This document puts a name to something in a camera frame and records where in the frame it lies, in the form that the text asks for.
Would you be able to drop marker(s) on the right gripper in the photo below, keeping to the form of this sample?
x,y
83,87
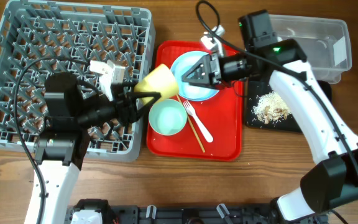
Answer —
x,y
212,69

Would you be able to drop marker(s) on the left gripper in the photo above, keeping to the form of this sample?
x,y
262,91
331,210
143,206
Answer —
x,y
128,112

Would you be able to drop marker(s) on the light blue plate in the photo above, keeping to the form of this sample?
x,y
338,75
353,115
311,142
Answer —
x,y
185,62

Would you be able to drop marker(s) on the light blue bowl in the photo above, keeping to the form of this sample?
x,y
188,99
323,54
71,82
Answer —
x,y
194,90

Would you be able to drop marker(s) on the yellow cup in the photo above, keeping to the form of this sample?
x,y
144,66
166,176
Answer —
x,y
161,80

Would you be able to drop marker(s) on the white plastic fork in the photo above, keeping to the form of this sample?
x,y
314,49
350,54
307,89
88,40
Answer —
x,y
192,112

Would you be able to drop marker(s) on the green bowl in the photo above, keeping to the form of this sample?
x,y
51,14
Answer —
x,y
167,117

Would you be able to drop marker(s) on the wooden chopstick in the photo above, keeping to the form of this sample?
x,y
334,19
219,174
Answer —
x,y
192,127

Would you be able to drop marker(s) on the rice and food scraps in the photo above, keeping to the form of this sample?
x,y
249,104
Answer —
x,y
270,108

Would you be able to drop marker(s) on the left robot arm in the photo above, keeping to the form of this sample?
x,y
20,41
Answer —
x,y
62,145

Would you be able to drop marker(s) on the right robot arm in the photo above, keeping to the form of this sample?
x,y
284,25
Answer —
x,y
333,181

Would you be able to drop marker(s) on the grey dishwasher rack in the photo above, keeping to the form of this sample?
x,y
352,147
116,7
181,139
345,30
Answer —
x,y
39,38

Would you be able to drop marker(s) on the black tray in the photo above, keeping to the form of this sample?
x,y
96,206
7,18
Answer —
x,y
255,90

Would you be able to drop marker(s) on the clear plastic bin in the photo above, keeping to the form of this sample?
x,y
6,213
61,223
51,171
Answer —
x,y
326,42

